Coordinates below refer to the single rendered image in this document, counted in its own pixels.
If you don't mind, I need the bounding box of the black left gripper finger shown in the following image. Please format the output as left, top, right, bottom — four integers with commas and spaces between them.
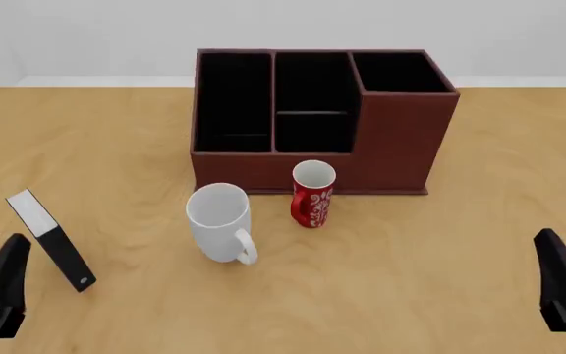
0, 233, 32, 297

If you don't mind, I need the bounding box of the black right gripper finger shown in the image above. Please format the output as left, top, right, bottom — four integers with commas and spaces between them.
533, 227, 566, 301

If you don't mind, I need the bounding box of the red-brown desk caddy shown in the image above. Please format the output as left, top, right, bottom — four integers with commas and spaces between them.
189, 47, 461, 197

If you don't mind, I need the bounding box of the white mug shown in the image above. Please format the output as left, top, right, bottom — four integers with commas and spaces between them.
185, 182, 259, 266

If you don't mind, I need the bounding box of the red patterned mug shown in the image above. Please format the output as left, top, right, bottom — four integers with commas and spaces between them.
290, 159, 337, 229

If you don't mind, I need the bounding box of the black book with white pages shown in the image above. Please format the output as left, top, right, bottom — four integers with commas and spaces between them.
5, 187, 98, 294

